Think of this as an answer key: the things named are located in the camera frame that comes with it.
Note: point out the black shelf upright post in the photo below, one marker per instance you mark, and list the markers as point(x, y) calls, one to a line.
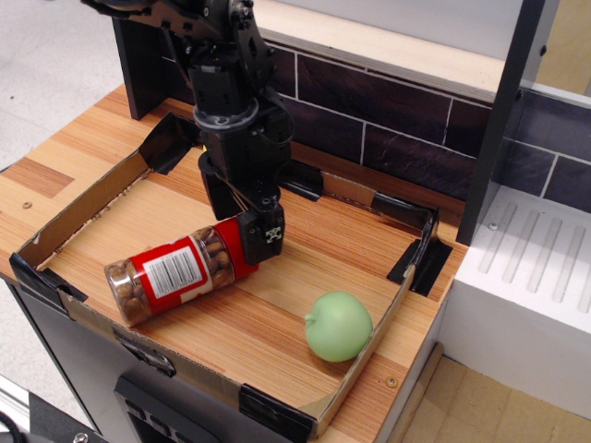
point(151, 74)
point(476, 204)

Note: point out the brass screw in countertop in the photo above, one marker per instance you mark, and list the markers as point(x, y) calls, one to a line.
point(392, 382)

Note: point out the black shelf upright post right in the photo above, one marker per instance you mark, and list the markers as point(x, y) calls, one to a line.
point(476, 204)

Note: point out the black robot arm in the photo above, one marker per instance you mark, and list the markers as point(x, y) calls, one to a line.
point(219, 49)

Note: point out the red-lidded spice bottle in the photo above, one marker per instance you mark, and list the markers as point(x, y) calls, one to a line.
point(172, 274)

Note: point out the white toy sink drainboard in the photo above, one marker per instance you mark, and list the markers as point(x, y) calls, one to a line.
point(519, 308)

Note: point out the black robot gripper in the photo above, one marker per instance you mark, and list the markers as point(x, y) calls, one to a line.
point(240, 167)

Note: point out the black shelf upright post left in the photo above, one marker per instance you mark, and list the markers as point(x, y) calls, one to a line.
point(151, 74)

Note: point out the green toy apple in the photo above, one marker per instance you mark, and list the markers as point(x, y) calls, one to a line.
point(338, 327)

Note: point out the cardboard fence with black tape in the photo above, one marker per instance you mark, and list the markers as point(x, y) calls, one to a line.
point(234, 362)

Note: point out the light wooden shelf board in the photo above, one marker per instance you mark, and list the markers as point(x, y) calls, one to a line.
point(434, 65)

